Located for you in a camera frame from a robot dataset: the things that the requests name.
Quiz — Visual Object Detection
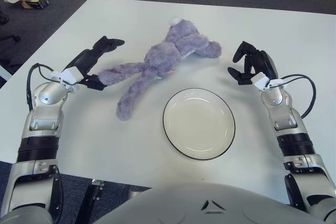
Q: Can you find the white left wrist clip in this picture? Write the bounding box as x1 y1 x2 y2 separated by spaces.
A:
51 68 83 92

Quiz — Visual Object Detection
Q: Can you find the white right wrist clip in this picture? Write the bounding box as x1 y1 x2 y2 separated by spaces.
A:
251 73 284 92

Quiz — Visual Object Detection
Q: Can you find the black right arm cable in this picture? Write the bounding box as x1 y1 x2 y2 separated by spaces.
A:
270 74 317 120

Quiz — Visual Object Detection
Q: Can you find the white plate with black rim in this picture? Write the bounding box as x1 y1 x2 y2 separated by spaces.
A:
162 89 236 161

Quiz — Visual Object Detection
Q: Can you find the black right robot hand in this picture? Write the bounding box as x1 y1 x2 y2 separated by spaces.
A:
227 40 278 86

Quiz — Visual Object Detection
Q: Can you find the white furniture corner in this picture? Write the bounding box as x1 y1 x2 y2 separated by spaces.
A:
0 61 12 81

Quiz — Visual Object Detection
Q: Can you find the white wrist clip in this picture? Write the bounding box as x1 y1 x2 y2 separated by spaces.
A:
251 73 284 92
51 68 83 92

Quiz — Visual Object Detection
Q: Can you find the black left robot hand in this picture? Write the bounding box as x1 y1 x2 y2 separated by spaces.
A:
61 35 125 91

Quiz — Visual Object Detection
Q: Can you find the black office chair base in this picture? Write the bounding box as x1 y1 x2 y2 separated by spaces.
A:
0 10 22 68

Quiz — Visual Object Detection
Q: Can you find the purple plush bunny doll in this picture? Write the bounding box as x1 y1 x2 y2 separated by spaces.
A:
97 17 223 121

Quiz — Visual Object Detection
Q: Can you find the black table frame bracket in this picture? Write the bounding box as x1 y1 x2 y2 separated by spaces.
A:
83 178 106 217

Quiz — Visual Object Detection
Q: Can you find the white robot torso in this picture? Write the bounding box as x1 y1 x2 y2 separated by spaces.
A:
97 182 334 224

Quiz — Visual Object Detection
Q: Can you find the black cardboard box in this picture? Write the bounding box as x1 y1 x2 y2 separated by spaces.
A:
20 0 50 9

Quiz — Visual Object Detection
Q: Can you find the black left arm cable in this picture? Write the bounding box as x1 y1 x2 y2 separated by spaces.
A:
26 63 64 112

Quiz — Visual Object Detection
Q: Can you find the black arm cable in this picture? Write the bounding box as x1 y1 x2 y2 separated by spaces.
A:
26 63 64 112
270 74 317 120

